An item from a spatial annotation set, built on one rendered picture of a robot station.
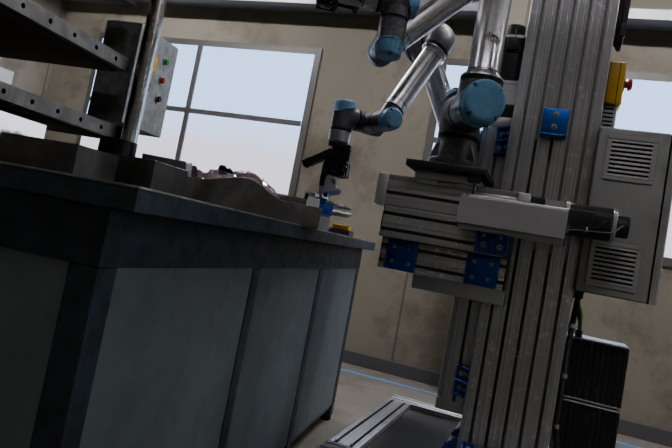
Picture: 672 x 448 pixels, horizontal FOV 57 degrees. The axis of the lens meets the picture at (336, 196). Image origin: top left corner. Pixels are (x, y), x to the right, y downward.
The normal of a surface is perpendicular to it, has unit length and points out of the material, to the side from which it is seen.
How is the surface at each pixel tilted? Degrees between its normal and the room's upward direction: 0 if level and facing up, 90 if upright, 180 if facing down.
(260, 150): 90
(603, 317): 90
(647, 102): 90
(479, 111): 96
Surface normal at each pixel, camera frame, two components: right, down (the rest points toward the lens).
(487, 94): 0.08, 0.08
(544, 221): -0.33, -0.13
